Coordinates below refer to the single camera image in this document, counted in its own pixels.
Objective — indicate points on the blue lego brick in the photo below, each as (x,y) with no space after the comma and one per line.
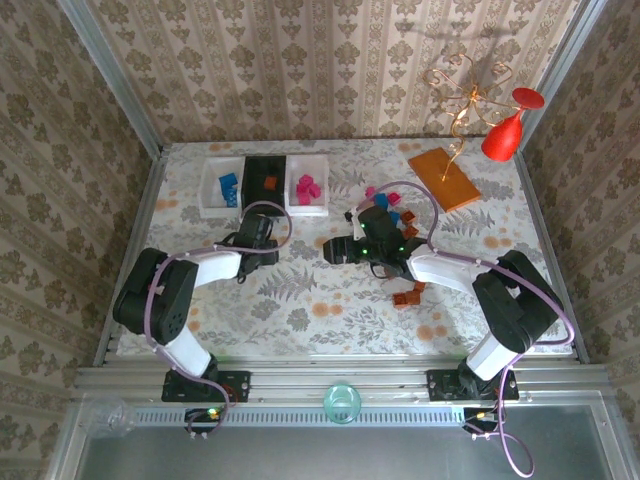
(233,201)
(228,179)
(232,191)
(381,200)
(395,218)

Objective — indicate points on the orange lego brick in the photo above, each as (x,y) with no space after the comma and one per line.
(411,231)
(409,216)
(270,182)
(416,292)
(400,299)

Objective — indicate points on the pink lego brick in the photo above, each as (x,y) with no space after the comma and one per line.
(304,199)
(302,181)
(314,190)
(394,198)
(370,191)

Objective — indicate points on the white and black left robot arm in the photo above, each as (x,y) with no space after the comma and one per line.
(215,265)

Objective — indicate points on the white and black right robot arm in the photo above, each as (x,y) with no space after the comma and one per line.
(440,272)

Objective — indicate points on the black rectangular container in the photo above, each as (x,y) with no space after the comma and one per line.
(256,182)

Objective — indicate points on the white rectangular container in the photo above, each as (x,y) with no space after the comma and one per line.
(210,200)
(320,170)

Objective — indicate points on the floral patterned table cover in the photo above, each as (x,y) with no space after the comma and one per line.
(310,330)

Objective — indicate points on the green glass cup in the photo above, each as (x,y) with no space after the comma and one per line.
(342,404)

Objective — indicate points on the red wine glass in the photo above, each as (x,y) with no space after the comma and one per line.
(502,140)

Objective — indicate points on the small black controller board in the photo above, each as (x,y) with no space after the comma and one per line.
(480,419)
(205,416)

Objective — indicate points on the grey sheet metal panel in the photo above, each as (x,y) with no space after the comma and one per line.
(300,455)

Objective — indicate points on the clear plastic cup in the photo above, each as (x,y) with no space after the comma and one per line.
(107,417)

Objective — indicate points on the wide aluminium mounting rail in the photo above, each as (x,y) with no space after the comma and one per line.
(325,372)

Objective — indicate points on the aluminium side rail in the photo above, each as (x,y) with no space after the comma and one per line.
(132,240)

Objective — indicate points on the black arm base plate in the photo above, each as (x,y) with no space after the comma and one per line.
(440,387)
(237,387)

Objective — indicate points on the aluminium frame post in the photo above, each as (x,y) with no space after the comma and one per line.
(560,75)
(113,75)

